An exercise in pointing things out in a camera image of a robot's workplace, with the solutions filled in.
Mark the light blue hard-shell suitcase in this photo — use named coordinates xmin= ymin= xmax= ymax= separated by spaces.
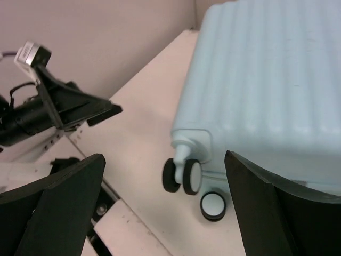
xmin=162 ymin=0 xmax=341 ymax=222

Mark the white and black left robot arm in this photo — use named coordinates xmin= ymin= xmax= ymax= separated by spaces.
xmin=1 ymin=65 xmax=123 ymax=162

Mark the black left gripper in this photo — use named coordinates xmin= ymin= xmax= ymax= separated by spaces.
xmin=10 ymin=65 xmax=123 ymax=132

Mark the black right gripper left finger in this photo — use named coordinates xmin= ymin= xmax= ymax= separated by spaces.
xmin=1 ymin=154 xmax=105 ymax=255

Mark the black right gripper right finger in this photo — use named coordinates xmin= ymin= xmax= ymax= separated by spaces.
xmin=224 ymin=151 xmax=340 ymax=255

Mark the black base rail with white cover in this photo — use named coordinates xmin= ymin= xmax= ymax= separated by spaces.
xmin=63 ymin=130 xmax=171 ymax=256

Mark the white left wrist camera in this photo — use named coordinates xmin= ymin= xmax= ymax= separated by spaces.
xmin=14 ymin=41 xmax=52 ymax=82

